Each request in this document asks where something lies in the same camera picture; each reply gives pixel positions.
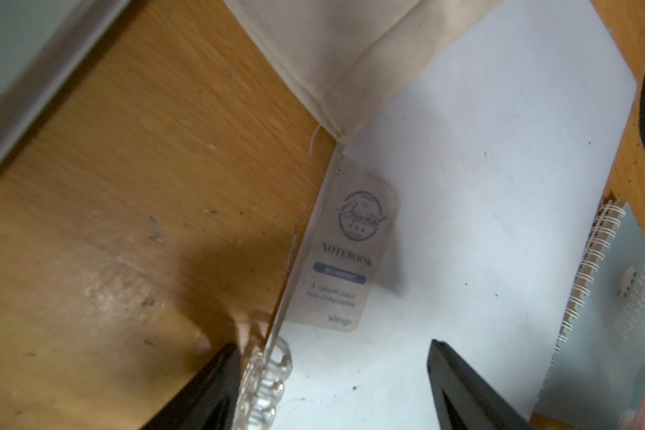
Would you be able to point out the small teal cover notebook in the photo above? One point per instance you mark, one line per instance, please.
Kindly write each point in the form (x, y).
(596, 378)

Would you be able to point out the large white spiral notebook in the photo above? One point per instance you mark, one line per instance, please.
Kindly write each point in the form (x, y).
(457, 213)

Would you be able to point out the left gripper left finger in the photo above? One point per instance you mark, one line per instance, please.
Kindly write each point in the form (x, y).
(209, 400)

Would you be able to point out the white grey work glove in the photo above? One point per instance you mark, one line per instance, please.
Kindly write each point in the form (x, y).
(344, 59)

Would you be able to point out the pale green notebook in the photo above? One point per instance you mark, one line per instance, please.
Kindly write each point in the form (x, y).
(41, 44)

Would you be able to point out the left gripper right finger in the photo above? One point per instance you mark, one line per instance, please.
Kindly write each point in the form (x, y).
(463, 399)

